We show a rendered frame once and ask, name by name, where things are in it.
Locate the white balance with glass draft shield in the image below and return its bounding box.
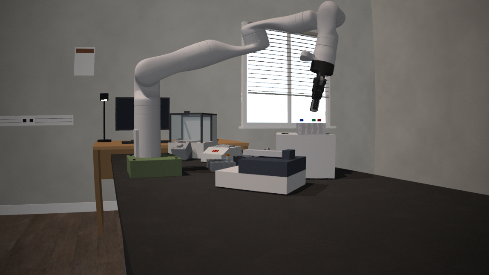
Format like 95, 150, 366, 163
168, 111, 218, 160

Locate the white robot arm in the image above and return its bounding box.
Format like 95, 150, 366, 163
133, 1, 345, 158

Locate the white tube rack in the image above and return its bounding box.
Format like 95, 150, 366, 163
207, 159, 236, 172

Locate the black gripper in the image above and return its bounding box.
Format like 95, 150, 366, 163
310, 60, 334, 112

